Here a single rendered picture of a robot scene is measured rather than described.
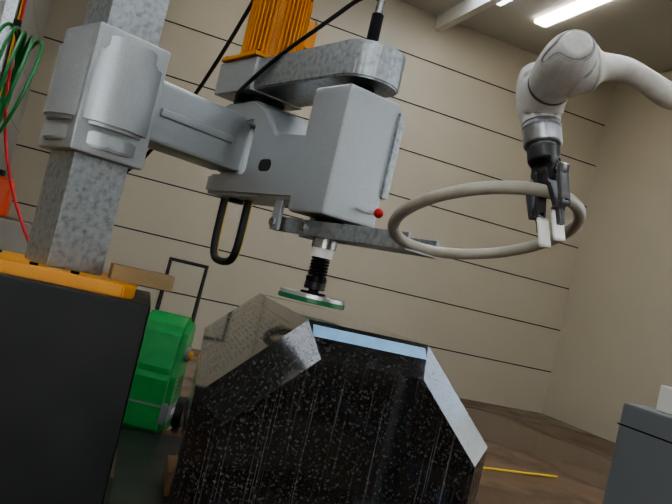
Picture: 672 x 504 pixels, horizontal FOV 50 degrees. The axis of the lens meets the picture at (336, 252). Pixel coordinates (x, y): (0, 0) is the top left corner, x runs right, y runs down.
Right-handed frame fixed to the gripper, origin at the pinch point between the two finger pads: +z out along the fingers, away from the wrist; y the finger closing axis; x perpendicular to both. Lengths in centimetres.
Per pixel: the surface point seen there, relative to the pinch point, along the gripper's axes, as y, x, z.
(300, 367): 45, 41, 27
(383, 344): 45, 18, 19
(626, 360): 437, -473, -81
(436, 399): 42, 5, 33
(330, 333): 46, 33, 17
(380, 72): 56, 12, -69
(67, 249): 115, 94, -18
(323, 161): 71, 25, -43
